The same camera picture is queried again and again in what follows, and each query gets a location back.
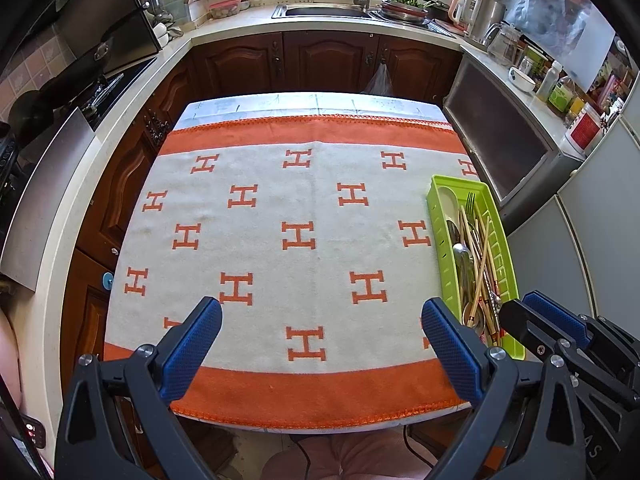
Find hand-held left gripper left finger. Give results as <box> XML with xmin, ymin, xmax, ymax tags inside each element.
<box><xmin>54</xmin><ymin>296</ymin><xmax>224</xmax><ymax>480</ymax></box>

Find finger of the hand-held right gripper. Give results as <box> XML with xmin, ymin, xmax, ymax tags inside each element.
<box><xmin>499</xmin><ymin>299</ymin><xmax>573</xmax><ymax>358</ymax></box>
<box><xmin>521</xmin><ymin>290</ymin><xmax>640</xmax><ymax>393</ymax></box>

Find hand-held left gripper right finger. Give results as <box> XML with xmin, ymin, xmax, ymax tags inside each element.
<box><xmin>421</xmin><ymin>298</ymin><xmax>587</xmax><ymax>480</ymax></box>

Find small steel spoon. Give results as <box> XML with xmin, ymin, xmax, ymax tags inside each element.
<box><xmin>452</xmin><ymin>242</ymin><xmax>476</xmax><ymax>311</ymax></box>
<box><xmin>462</xmin><ymin>305</ymin><xmax>488</xmax><ymax>336</ymax></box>

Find red-banded light chopstick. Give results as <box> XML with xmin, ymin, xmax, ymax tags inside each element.
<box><xmin>477</xmin><ymin>215</ymin><xmax>501</xmax><ymax>346</ymax></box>

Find green plastic tray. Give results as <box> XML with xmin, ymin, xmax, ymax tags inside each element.
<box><xmin>426</xmin><ymin>174</ymin><xmax>526</xmax><ymax>361</ymax></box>

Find bamboo chopstick with rings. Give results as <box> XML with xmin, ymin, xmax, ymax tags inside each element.
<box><xmin>459</xmin><ymin>206</ymin><xmax>488</xmax><ymax>321</ymax></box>

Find large steel spoon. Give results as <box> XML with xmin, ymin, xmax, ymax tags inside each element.
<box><xmin>445</xmin><ymin>219</ymin><xmax>481</xmax><ymax>331</ymax></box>

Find steel fork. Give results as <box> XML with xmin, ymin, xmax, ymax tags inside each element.
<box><xmin>462</xmin><ymin>191</ymin><xmax>480</xmax><ymax>231</ymax></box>

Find white ceramic spoon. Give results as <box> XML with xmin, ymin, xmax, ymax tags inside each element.
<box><xmin>439</xmin><ymin>186</ymin><xmax>462</xmax><ymax>223</ymax></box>

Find grey refrigerator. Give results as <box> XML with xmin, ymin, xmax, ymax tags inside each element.
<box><xmin>505</xmin><ymin>115</ymin><xmax>640</xmax><ymax>331</ymax></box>

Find person's pink quilted clothing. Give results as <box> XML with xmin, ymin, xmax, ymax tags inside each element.
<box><xmin>260</xmin><ymin>432</ymin><xmax>441</xmax><ymax>480</ymax></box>

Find orange white printed blanket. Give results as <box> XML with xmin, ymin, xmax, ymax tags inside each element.
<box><xmin>102</xmin><ymin>115</ymin><xmax>496</xmax><ymax>421</ymax></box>

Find black device with red buttons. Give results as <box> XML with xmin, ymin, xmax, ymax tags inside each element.
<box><xmin>0</xmin><ymin>375</ymin><xmax>53</xmax><ymax>480</ymax></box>

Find red-labelled white jar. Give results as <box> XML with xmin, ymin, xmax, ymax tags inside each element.
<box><xmin>565</xmin><ymin>105</ymin><xmax>606</xmax><ymax>153</ymax></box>

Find grey frosted-door cabinet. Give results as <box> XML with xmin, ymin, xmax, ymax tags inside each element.
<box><xmin>442</xmin><ymin>55</ymin><xmax>586</xmax><ymax>221</ymax></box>

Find stainless steel panel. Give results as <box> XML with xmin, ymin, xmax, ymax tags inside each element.
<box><xmin>0</xmin><ymin>107</ymin><xmax>96</xmax><ymax>291</ymax></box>

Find green-labelled plastic bottle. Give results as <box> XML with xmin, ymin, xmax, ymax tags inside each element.
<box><xmin>548</xmin><ymin>77</ymin><xmax>583</xmax><ymax>113</ymax></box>

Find white plastic bottle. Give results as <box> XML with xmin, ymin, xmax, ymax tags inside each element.
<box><xmin>537</xmin><ymin>60</ymin><xmax>562</xmax><ymax>103</ymax></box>

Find white bowl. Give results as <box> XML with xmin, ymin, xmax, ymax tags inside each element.
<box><xmin>509</xmin><ymin>66</ymin><xmax>537</xmax><ymax>93</ymax></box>

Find pale blue tablecloth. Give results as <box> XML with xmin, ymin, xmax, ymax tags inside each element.
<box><xmin>172</xmin><ymin>92</ymin><xmax>448</xmax><ymax>133</ymax></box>

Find glass pitcher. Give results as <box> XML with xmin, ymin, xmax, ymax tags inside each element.
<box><xmin>487</xmin><ymin>22</ymin><xmax>523</xmax><ymax>66</ymax></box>

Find hanging plastic bag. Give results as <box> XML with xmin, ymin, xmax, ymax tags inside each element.
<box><xmin>360</xmin><ymin>62</ymin><xmax>393</xmax><ymax>95</ymax></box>

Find black wok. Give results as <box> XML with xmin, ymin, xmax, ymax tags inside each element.
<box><xmin>7</xmin><ymin>87</ymin><xmax>61</xmax><ymax>136</ymax></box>

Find white pink electric kettle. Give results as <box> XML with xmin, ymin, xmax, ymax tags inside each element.
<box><xmin>448</xmin><ymin>0</ymin><xmax>483</xmax><ymax>31</ymax></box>

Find brown wooden kitchen cabinets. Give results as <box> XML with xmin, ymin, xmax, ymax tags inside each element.
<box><xmin>60</xmin><ymin>30</ymin><xmax>463</xmax><ymax>461</ymax></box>

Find black range hood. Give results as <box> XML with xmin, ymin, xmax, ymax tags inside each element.
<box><xmin>50</xmin><ymin>0</ymin><xmax>163</xmax><ymax>81</ymax></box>

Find steel colander with greens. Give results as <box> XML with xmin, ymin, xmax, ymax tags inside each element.
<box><xmin>377</xmin><ymin>0</ymin><xmax>433</xmax><ymax>23</ymax></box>

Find red-lidded food container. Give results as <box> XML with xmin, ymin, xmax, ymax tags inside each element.
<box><xmin>209</xmin><ymin>0</ymin><xmax>243</xmax><ymax>20</ymax></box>

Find steel kitchen sink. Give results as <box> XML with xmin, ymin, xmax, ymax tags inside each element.
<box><xmin>272</xmin><ymin>4</ymin><xmax>376</xmax><ymax>20</ymax></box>

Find black cable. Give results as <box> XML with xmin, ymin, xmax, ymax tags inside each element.
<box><xmin>402</xmin><ymin>425</ymin><xmax>431</xmax><ymax>466</ymax></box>

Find clear plastic wall sheet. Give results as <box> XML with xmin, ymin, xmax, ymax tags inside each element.
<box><xmin>500</xmin><ymin>0</ymin><xmax>618</xmax><ymax>93</ymax></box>

